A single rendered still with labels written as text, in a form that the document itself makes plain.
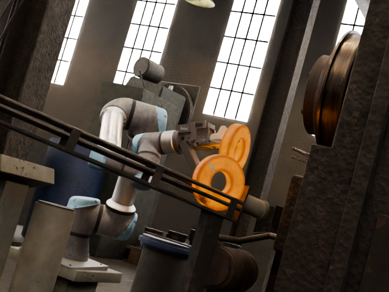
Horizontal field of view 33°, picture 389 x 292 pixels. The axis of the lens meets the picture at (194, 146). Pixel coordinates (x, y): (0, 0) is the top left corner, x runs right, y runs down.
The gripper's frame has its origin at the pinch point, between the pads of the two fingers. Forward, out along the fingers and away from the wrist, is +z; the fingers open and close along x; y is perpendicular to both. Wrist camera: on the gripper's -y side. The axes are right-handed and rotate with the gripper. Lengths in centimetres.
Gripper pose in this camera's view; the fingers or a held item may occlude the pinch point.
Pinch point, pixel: (235, 142)
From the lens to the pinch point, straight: 203.6
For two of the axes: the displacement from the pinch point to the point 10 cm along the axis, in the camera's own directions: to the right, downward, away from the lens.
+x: 4.3, 1.8, 8.8
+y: 0.0, -9.8, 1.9
